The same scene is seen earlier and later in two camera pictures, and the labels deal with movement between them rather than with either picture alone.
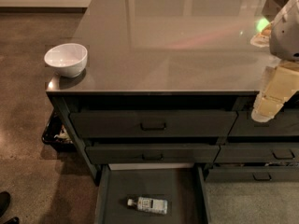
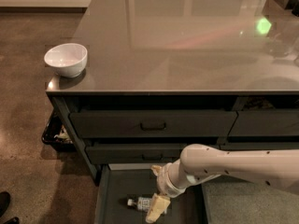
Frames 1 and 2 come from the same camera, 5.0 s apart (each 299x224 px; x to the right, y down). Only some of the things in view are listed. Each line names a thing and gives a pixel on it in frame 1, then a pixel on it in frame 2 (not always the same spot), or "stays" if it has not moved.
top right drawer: x=285 y=123 stays
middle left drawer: x=152 y=154 stays
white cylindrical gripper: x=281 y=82 to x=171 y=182
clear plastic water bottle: x=150 y=204 stays
